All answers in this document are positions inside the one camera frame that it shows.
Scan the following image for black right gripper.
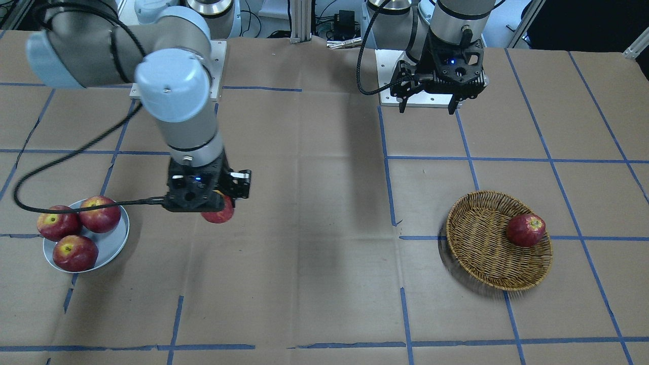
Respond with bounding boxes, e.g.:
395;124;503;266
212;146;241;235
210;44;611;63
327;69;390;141
164;152;252;212

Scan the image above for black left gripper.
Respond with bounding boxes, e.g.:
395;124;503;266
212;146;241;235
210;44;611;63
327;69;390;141
391;31;485;115

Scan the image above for red yellow apple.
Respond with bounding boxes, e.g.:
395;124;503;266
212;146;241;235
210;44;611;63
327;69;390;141
201;191;235;224

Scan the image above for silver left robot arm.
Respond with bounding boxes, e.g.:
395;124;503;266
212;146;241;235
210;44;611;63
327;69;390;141
287;1;497;114

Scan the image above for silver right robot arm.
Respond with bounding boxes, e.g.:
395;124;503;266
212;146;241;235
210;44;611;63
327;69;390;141
26;1;233;212

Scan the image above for red apple on plate side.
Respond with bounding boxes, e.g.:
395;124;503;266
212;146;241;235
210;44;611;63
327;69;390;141
79;196;121;233

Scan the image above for woven wicker basket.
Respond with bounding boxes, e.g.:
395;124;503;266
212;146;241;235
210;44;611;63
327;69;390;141
444;190;554;291

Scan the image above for light blue plate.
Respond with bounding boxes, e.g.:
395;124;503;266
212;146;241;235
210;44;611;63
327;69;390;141
42;206;130;273

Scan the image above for red apple in basket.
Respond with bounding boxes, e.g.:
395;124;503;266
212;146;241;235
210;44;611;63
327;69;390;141
506;213;546;248

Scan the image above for red apple near plate edge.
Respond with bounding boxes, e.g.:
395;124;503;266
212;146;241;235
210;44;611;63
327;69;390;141
52;234;99;272

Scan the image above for red apple on plate top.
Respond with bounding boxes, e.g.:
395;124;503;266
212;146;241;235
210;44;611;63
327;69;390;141
37;212;83;242

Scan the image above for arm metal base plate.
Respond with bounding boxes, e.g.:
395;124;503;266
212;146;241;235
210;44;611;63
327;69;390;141
129;40;228;104
375;49;490;108

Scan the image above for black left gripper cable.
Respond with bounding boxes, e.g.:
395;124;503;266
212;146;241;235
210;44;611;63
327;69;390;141
356;0;406;96

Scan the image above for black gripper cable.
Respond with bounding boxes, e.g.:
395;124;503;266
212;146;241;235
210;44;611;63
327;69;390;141
13;0;168;214
356;0;406;96

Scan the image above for aluminium frame post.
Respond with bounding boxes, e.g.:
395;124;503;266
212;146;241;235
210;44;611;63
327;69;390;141
287;1;315;44

